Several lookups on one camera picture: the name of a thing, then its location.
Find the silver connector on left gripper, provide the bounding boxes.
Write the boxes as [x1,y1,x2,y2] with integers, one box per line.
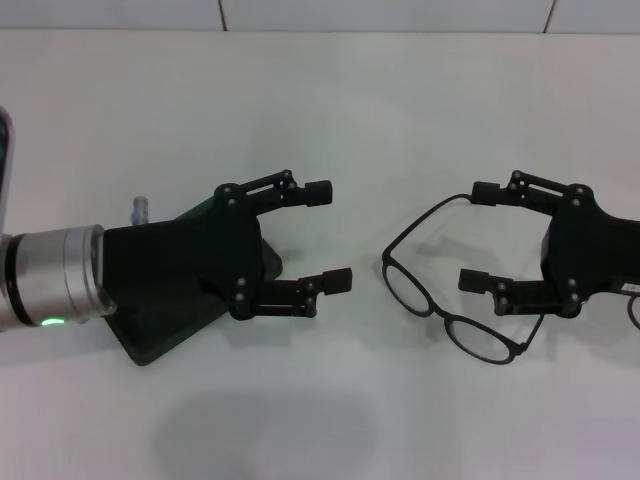
[130,197,152,226]

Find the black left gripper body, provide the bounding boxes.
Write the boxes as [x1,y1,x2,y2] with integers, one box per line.
[99,183,264,322]

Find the black glasses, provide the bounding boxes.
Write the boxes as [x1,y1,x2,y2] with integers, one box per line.
[380,192,546,365]

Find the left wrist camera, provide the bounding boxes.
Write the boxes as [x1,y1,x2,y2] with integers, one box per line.
[0,105,17,236]

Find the green glasses case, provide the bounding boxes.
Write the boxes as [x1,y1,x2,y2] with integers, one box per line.
[102,197,285,370]

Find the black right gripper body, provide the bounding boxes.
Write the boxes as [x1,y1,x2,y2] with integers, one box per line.
[538,183,640,319]

